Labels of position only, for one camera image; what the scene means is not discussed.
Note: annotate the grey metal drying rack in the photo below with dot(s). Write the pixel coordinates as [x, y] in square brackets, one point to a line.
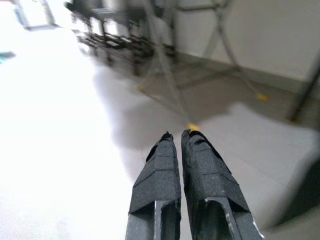
[262, 97]

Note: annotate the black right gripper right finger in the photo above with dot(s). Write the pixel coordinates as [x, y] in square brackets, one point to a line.
[212, 190]

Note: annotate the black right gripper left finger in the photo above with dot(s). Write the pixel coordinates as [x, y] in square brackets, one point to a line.
[157, 190]

